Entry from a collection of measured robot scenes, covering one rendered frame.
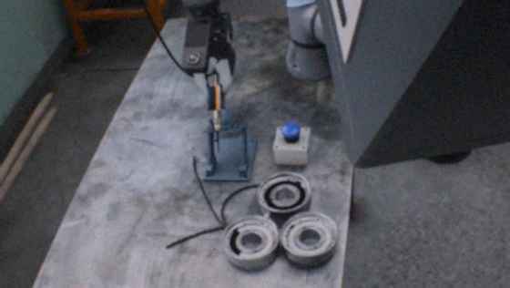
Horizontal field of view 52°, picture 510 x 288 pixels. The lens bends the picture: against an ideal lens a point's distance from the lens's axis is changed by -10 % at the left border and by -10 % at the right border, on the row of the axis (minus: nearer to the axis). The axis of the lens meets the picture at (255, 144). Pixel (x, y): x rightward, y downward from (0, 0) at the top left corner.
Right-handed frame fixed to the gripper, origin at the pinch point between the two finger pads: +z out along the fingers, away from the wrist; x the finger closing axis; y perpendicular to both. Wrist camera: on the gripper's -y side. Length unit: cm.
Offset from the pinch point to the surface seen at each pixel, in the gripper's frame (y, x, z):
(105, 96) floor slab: 130, 99, 99
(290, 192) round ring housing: -9.5, -13.8, 18.0
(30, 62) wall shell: 135, 141, 78
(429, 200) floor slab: 62, -57, 100
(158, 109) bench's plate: 19.0, 21.5, 19.6
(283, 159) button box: 0.0, -11.7, 17.9
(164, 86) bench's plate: 28.8, 22.4, 19.6
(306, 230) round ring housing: -19.9, -17.9, 17.0
